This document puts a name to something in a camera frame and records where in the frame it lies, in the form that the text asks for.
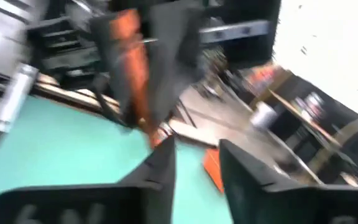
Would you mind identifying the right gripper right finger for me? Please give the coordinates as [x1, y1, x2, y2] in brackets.
[219, 139, 323, 224]

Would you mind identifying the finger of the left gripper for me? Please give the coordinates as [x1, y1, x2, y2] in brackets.
[91, 14, 136, 125]
[141, 2, 204, 124]

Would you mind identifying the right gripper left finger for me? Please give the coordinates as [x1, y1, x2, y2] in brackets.
[116, 136, 177, 224]

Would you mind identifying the orange plastic basket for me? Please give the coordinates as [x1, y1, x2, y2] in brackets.
[202, 147, 227, 194]

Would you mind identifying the cluttered wooden shelf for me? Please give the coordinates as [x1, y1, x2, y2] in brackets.
[244, 62, 358, 187]

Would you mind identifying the green table mat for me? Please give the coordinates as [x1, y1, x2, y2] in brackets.
[0, 95, 234, 224]

